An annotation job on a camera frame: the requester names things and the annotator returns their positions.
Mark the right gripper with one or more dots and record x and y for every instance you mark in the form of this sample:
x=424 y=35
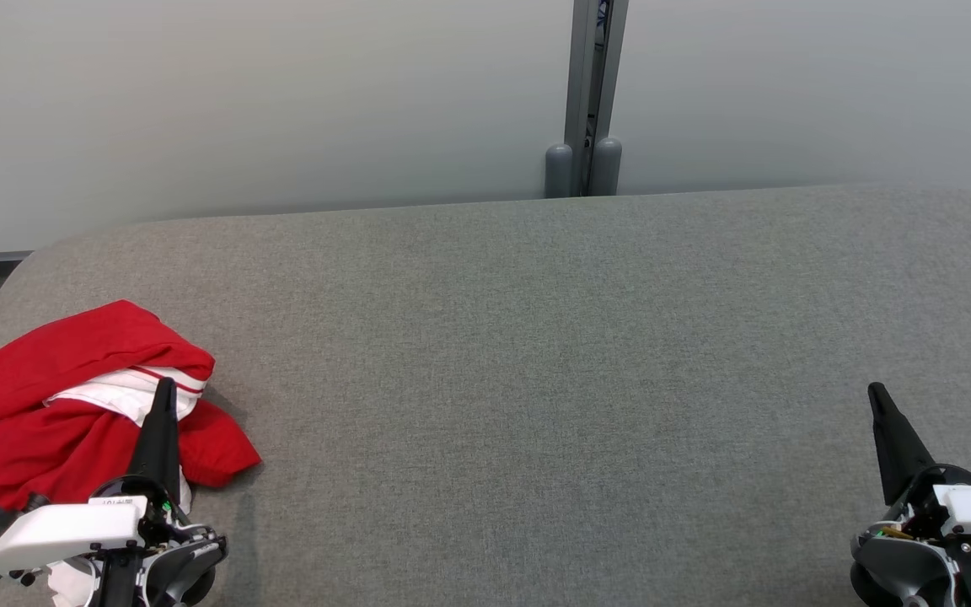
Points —
x=898 y=561

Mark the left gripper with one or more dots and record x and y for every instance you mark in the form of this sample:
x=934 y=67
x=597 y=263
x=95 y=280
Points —
x=182 y=565

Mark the red Bulls shorts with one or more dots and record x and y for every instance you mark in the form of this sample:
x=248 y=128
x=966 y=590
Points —
x=56 y=455

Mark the red Bulls jersey shirt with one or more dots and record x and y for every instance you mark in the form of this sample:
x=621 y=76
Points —
x=106 y=337

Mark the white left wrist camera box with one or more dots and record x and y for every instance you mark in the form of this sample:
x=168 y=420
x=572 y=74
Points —
x=64 y=531

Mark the grey cylindrical post foot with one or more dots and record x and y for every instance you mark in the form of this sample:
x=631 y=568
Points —
x=559 y=173
x=608 y=169

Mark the grey metal partition post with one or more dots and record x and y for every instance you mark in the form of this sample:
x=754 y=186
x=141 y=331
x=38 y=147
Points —
x=580 y=76

